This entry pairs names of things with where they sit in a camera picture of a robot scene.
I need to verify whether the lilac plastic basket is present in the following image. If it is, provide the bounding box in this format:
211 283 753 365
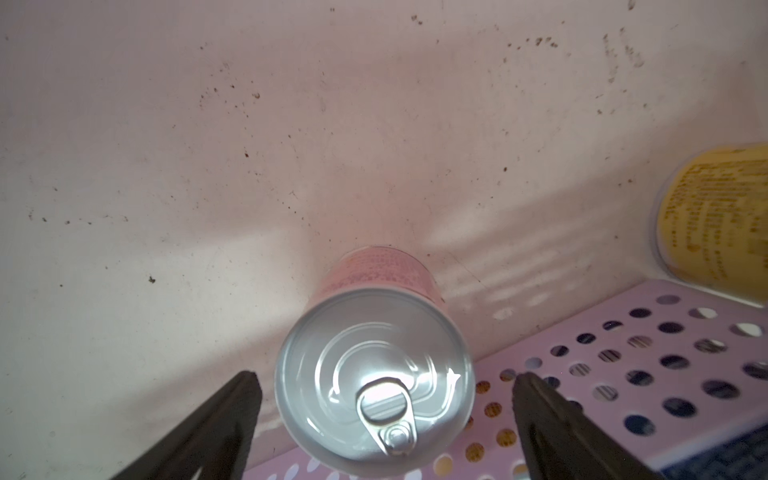
248 280 767 479

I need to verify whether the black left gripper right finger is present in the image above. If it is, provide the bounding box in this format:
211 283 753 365
512 373 660 480

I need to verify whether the blue labelled tin can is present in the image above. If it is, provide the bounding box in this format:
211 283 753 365
661 425 768 480

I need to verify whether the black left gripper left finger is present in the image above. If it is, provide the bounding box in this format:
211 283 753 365
115 370 262 479

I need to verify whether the yellow can white lid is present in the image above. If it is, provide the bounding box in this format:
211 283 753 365
651 142 767 307

